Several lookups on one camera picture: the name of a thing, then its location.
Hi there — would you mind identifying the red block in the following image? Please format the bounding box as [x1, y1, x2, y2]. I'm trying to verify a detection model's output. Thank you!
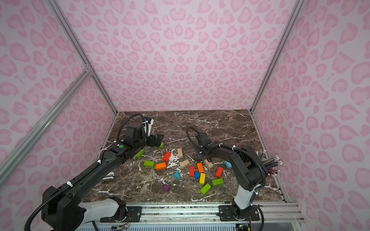
[189, 166, 195, 178]
[215, 167, 224, 179]
[163, 152, 172, 163]

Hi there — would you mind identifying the natural wood block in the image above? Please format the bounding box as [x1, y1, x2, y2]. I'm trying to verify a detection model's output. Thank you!
[177, 148, 183, 159]
[179, 159, 190, 168]
[203, 159, 214, 169]

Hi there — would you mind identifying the light blue block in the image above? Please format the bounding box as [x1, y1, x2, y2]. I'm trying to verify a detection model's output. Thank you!
[224, 161, 232, 169]

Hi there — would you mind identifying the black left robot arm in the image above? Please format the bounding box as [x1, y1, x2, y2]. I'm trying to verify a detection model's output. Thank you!
[24, 113, 163, 231]

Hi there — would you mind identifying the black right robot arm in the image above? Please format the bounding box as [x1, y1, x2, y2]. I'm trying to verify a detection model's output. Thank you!
[186, 127, 268, 220]

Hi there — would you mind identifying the green block left tilted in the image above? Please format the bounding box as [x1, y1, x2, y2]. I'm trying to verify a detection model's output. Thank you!
[135, 149, 145, 159]

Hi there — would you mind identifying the orange block centre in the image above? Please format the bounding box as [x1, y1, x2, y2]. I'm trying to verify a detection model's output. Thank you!
[197, 163, 204, 173]

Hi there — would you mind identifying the orange block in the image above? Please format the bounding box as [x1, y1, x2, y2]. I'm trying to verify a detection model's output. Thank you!
[156, 162, 167, 171]
[197, 163, 204, 173]

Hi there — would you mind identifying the green block lower left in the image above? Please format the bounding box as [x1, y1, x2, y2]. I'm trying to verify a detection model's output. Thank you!
[144, 160, 156, 168]

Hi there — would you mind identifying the orange block left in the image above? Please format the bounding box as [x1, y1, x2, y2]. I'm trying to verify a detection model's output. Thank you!
[156, 162, 167, 171]

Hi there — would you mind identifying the blue cube block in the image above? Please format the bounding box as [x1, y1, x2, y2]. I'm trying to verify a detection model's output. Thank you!
[194, 172, 200, 180]

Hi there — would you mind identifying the yellow block centre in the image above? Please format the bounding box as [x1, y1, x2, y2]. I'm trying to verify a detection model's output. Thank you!
[199, 173, 206, 185]

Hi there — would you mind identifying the pink pencil case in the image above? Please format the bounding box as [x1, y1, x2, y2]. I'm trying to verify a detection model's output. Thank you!
[98, 146, 108, 154]

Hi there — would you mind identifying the green block right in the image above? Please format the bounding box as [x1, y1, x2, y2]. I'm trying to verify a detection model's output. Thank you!
[212, 178, 224, 186]

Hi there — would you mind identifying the teal triangle block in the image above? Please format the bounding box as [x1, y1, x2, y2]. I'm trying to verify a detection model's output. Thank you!
[174, 171, 180, 180]

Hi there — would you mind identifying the green block bottom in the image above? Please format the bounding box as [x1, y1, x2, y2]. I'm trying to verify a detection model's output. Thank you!
[200, 183, 211, 195]

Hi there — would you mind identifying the purple cube block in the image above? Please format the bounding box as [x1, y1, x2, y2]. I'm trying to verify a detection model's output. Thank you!
[163, 184, 171, 192]

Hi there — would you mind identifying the bundle of pencils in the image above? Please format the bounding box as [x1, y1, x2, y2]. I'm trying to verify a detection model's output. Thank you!
[260, 150, 283, 176]

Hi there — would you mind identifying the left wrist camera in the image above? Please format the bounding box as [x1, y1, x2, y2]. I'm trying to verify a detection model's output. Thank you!
[142, 117, 154, 137]

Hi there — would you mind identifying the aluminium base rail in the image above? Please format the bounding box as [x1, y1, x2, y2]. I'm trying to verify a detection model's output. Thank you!
[75, 202, 307, 231]

